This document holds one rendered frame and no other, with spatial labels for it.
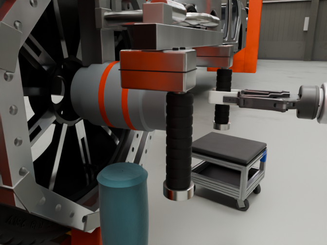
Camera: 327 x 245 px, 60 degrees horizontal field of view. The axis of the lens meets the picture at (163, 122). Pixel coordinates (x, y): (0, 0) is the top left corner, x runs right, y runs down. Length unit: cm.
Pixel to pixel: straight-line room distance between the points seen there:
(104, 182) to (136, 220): 9
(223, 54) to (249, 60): 348
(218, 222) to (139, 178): 121
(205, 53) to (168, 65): 34
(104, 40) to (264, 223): 138
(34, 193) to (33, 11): 26
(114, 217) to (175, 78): 27
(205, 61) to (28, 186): 45
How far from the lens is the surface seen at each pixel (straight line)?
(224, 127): 71
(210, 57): 68
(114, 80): 54
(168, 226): 162
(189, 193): 41
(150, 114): 52
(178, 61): 34
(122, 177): 49
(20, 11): 44
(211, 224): 165
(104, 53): 60
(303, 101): 67
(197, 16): 59
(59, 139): 66
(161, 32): 35
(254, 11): 416
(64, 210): 55
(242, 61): 416
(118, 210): 50
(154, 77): 35
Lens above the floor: 96
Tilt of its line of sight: 16 degrees down
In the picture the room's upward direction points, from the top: straight up
